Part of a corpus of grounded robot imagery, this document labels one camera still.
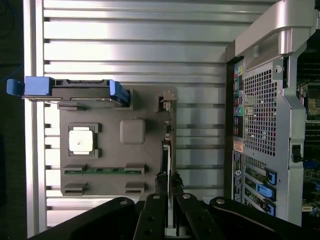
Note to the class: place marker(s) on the open grey PC case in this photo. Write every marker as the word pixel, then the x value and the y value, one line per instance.
pixel 260 112

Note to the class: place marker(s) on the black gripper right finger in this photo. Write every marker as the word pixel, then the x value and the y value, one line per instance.
pixel 192 220

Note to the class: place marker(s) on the grey parts rack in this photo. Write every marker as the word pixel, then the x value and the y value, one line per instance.
pixel 112 155

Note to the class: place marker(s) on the hard disk with blue caddy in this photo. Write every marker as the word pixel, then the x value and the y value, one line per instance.
pixel 75 91

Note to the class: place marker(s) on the blue slot latch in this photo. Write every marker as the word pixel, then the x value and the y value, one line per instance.
pixel 271 176
pixel 270 208
pixel 265 191

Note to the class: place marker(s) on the silver CPU chip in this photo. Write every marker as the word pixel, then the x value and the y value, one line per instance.
pixel 82 139

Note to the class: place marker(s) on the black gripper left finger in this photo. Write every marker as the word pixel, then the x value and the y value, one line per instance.
pixel 150 220

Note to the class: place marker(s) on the green RAM stick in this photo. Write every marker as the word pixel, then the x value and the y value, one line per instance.
pixel 105 171

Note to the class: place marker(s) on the green motherboard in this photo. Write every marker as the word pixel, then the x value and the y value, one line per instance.
pixel 312 100

